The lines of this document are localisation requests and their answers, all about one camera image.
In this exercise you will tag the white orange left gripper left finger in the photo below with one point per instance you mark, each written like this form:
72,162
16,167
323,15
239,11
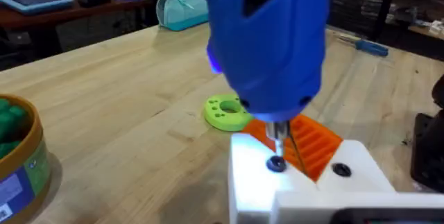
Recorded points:
251,179

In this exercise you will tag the blue electric screwdriver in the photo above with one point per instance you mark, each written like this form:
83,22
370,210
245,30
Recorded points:
267,50

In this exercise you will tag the dark brown side table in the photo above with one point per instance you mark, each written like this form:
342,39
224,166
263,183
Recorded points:
52,17

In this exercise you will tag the white orange left gripper right finger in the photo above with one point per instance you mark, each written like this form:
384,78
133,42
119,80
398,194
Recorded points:
354,161

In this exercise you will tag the teal zip pencil case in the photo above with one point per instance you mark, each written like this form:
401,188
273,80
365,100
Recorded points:
180,10

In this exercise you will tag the brown tub of green toys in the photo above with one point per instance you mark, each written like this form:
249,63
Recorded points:
21,168

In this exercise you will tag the green disc with holes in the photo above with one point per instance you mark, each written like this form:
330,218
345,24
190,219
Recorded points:
222,114

